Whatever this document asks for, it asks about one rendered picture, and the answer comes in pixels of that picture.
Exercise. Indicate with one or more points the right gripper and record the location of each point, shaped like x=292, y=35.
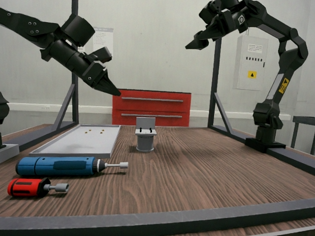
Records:
x=92, y=73

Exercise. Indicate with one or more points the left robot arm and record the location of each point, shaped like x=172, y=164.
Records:
x=252, y=14

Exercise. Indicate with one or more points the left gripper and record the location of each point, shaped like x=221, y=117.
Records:
x=220, y=25

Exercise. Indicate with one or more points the grey cylinder with black studs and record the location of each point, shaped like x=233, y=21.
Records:
x=145, y=143

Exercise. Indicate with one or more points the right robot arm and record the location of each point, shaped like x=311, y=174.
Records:
x=76, y=30

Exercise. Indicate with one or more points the red nut driver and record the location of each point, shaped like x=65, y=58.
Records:
x=34, y=187

